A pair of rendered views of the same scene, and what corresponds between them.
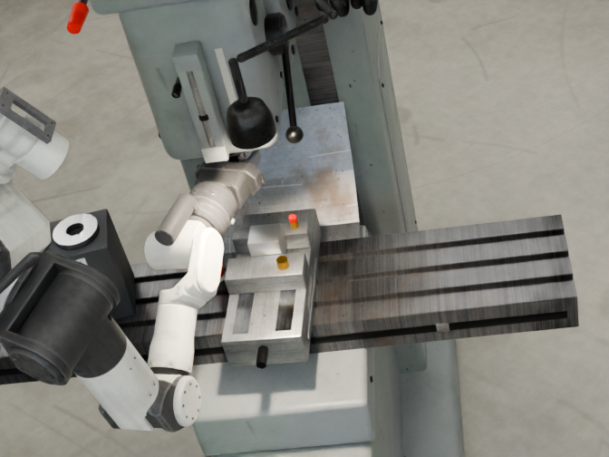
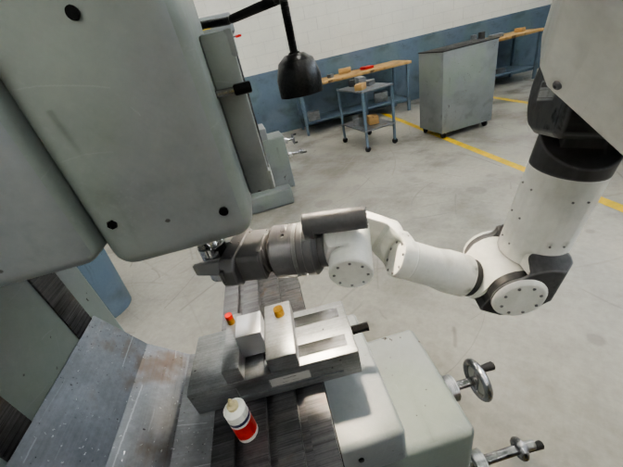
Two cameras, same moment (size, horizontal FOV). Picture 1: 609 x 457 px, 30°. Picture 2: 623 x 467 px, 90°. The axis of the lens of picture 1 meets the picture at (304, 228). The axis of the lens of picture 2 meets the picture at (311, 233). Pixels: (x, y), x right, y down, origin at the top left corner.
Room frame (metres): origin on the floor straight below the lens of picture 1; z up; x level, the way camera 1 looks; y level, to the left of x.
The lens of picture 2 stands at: (1.61, 0.57, 1.52)
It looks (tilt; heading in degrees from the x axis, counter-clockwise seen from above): 31 degrees down; 254
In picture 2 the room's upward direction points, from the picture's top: 13 degrees counter-clockwise
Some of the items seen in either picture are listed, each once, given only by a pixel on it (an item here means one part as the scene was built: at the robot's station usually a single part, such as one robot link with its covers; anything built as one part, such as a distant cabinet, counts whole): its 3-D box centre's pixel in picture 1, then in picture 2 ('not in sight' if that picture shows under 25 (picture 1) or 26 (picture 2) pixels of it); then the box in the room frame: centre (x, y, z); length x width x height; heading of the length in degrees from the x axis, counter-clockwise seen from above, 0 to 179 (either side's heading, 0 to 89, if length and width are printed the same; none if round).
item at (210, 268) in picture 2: not in sight; (210, 270); (1.66, 0.11, 1.24); 0.06 x 0.02 x 0.03; 151
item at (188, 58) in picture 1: (202, 103); (241, 119); (1.53, 0.11, 1.45); 0.04 x 0.04 x 0.21; 78
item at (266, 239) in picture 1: (267, 245); (252, 334); (1.64, 0.08, 1.03); 0.06 x 0.05 x 0.06; 76
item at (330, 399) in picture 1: (288, 334); (282, 404); (1.64, 0.09, 0.78); 0.50 x 0.35 x 0.12; 168
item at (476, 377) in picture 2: not in sight; (465, 383); (1.15, 0.19, 0.62); 0.16 x 0.12 x 0.12; 168
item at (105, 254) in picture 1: (66, 272); not in sight; (1.72, 0.48, 1.02); 0.22 x 0.12 x 0.20; 89
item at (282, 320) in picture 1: (272, 277); (273, 347); (1.61, 0.08, 0.97); 0.35 x 0.15 x 0.11; 166
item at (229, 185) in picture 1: (218, 196); (267, 254); (1.56, 0.13, 1.23); 0.13 x 0.12 x 0.10; 61
